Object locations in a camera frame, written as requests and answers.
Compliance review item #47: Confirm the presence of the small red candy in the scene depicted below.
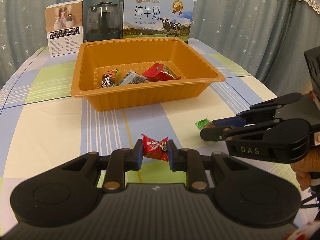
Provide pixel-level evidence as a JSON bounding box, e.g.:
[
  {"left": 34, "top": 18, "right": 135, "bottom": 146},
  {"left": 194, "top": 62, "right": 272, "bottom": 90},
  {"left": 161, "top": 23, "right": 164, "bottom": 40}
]
[{"left": 142, "top": 134, "right": 168, "bottom": 161}]

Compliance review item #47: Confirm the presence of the green candy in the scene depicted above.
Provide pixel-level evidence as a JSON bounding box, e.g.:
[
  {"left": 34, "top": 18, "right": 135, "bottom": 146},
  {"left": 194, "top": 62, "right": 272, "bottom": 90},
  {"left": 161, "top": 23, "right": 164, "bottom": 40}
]
[{"left": 195, "top": 118, "right": 218, "bottom": 142}]

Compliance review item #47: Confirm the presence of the clear black snack packet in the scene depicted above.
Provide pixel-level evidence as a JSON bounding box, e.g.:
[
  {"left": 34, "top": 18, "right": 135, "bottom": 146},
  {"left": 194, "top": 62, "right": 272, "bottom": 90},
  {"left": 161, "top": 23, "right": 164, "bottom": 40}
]
[{"left": 117, "top": 70, "right": 148, "bottom": 86}]

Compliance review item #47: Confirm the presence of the large red snack packet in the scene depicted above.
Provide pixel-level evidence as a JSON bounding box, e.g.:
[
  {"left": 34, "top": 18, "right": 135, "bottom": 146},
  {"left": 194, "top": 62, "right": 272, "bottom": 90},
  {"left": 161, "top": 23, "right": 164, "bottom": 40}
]
[{"left": 142, "top": 63, "right": 181, "bottom": 82}]

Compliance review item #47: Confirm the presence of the right hand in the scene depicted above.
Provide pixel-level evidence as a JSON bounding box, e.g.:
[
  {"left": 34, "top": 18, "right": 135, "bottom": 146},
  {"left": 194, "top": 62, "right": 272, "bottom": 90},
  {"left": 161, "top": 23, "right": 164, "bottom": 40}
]
[{"left": 290, "top": 148, "right": 320, "bottom": 191}]

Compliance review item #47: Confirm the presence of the orange plastic tray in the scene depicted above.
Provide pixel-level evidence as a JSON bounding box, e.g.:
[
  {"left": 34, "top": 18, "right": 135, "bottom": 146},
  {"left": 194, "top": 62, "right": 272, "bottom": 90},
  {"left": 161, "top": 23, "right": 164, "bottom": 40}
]
[{"left": 71, "top": 37, "right": 225, "bottom": 112}]

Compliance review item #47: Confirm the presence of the blue star curtain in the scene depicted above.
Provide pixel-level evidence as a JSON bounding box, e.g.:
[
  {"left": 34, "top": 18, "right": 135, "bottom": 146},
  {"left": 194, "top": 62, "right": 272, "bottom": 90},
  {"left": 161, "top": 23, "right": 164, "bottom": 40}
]
[{"left": 1, "top": 0, "right": 319, "bottom": 95}]

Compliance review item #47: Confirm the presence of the plaid tablecloth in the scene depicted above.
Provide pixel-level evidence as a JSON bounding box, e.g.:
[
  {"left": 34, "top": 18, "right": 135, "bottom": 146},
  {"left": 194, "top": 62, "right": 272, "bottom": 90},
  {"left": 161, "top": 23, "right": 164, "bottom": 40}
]
[{"left": 0, "top": 37, "right": 301, "bottom": 230}]

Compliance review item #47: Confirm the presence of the dark green humidifier jar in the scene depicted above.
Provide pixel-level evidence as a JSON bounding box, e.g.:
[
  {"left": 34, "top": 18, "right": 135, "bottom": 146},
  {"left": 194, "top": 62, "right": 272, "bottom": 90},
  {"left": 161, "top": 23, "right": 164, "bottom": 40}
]
[{"left": 86, "top": 2, "right": 120, "bottom": 42}]

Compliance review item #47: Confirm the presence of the blue milk carton box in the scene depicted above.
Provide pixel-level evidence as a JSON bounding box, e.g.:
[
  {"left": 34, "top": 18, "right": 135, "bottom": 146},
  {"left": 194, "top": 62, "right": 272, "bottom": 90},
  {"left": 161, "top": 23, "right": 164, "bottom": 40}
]
[{"left": 119, "top": 0, "right": 195, "bottom": 42}]

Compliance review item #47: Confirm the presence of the white humidifier box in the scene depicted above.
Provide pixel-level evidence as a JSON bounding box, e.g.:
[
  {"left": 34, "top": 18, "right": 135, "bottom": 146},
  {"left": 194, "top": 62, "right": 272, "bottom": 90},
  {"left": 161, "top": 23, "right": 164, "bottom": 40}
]
[{"left": 45, "top": 0, "right": 84, "bottom": 57}]

